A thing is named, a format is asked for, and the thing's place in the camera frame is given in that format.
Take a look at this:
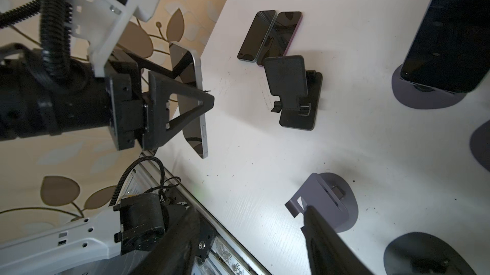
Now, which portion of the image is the front left grey phone stand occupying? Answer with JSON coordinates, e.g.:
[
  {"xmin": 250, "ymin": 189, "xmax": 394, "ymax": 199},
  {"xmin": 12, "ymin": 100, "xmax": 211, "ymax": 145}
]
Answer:
[{"xmin": 285, "ymin": 173, "xmax": 359, "ymax": 233}]

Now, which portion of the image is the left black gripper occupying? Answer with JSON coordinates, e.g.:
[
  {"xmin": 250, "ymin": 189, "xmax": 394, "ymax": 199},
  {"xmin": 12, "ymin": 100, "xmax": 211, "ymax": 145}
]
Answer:
[{"xmin": 104, "ymin": 50, "xmax": 214, "ymax": 151}]

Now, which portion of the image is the grey phone stand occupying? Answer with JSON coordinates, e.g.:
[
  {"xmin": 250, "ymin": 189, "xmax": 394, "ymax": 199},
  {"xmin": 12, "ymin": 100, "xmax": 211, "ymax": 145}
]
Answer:
[
  {"xmin": 470, "ymin": 121, "xmax": 490, "ymax": 171},
  {"xmin": 384, "ymin": 232, "xmax": 476, "ymax": 275},
  {"xmin": 285, "ymin": 173, "xmax": 359, "ymax": 233},
  {"xmin": 391, "ymin": 64, "xmax": 467, "ymax": 110}
]

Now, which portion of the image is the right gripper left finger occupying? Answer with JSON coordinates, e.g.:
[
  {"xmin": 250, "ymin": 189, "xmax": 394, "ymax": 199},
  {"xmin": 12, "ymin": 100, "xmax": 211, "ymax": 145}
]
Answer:
[{"xmin": 131, "ymin": 207, "xmax": 200, "ymax": 274}]

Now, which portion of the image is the front right grey phone stand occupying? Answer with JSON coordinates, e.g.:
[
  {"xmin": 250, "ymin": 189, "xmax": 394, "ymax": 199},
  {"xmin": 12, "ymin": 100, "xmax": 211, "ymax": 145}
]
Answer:
[{"xmin": 384, "ymin": 232, "xmax": 476, "ymax": 275}]

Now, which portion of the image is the black phone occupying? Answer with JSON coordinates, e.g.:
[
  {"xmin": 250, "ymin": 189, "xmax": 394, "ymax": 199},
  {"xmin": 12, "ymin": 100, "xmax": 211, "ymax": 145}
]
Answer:
[
  {"xmin": 237, "ymin": 10, "xmax": 277, "ymax": 63},
  {"xmin": 256, "ymin": 11, "xmax": 302, "ymax": 66},
  {"xmin": 401, "ymin": 0, "xmax": 489, "ymax": 93},
  {"xmin": 169, "ymin": 41, "xmax": 208, "ymax": 159}
]

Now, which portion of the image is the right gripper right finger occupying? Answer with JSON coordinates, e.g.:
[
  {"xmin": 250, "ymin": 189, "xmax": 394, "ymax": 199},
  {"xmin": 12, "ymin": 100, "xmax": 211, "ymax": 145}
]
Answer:
[{"xmin": 301, "ymin": 206, "xmax": 372, "ymax": 275}]

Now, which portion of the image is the back left grey phone stand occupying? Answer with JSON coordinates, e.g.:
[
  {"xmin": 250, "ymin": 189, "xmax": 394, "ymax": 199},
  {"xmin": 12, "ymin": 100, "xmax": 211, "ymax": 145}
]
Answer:
[{"xmin": 391, "ymin": 64, "xmax": 467, "ymax": 110}]

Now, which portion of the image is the middle grey phone stand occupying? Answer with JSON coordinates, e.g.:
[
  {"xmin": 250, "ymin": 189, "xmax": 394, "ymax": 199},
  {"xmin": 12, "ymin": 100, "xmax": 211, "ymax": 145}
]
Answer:
[{"xmin": 470, "ymin": 121, "xmax": 490, "ymax": 171}]

